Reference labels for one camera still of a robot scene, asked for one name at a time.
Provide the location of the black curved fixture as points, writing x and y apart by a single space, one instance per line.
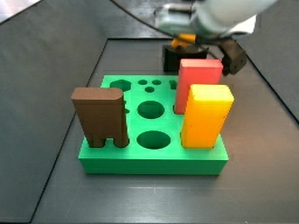
173 55

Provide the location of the green shape sorter base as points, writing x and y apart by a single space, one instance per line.
155 151

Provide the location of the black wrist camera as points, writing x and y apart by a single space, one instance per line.
234 57

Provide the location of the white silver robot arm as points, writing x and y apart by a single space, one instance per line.
213 19

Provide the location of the brown block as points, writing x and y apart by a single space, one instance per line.
102 115

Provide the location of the yellow block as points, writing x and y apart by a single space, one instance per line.
206 113

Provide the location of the yellow three prong object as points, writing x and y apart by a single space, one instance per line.
185 40

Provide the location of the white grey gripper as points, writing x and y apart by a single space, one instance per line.
179 18

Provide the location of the red block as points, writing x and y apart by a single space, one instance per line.
195 72

